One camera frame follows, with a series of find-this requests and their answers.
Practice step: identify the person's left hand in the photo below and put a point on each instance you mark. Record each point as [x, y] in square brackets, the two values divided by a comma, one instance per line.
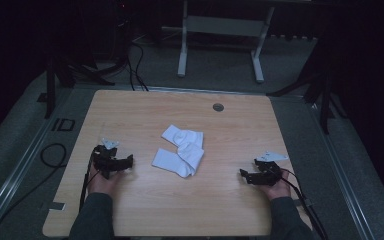
[102, 182]

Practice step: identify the metal floor rail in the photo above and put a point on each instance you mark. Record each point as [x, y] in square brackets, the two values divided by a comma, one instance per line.
[16, 173]
[341, 173]

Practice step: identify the black tripod stand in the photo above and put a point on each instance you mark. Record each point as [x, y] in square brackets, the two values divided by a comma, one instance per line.
[320, 90]
[63, 71]

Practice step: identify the white sock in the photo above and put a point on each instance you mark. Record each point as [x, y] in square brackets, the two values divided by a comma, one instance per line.
[184, 136]
[180, 160]

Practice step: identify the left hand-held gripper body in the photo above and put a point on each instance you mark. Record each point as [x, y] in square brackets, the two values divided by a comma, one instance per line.
[104, 158]

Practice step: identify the person's right hand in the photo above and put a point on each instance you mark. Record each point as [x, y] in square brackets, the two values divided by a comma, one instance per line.
[279, 190]

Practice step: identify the white metal desk frame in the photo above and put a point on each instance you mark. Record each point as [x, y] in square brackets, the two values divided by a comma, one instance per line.
[223, 26]

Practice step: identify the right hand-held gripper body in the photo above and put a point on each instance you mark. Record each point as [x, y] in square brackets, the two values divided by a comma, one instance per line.
[269, 170]

